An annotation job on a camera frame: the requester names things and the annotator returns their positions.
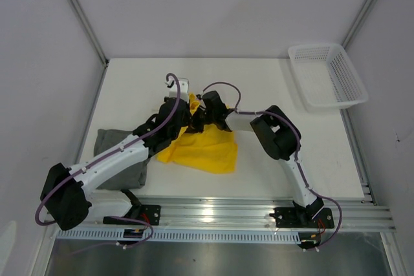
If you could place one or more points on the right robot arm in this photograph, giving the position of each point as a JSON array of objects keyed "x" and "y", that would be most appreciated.
[{"x": 277, "y": 135}]

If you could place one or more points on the yellow shorts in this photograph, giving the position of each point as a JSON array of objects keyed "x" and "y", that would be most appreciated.
[{"x": 212, "y": 150}]

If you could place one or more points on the slotted cable duct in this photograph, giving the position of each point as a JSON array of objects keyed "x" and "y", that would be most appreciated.
[{"x": 184, "y": 235}]

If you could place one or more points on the aluminium rail frame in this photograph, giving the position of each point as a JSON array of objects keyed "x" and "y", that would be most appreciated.
[{"x": 233, "y": 213}]

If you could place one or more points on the grey shorts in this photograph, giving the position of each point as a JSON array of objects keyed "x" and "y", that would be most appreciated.
[{"x": 134, "y": 176}]

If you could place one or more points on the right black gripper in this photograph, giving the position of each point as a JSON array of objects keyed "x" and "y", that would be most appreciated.
[{"x": 195, "y": 127}]

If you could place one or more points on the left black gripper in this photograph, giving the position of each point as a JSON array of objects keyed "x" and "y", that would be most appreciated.
[{"x": 187, "y": 118}]

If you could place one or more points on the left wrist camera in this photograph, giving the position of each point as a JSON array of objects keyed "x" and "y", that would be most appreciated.
[{"x": 178, "y": 88}]

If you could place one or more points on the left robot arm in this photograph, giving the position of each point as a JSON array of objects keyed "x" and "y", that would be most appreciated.
[{"x": 65, "y": 195}]

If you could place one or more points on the white plastic basket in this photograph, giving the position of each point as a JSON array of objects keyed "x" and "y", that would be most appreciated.
[{"x": 325, "y": 77}]

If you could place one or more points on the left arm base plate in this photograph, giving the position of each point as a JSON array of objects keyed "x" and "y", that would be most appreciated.
[{"x": 145, "y": 213}]

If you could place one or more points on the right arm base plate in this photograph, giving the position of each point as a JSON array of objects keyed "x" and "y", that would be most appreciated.
[{"x": 289, "y": 217}]

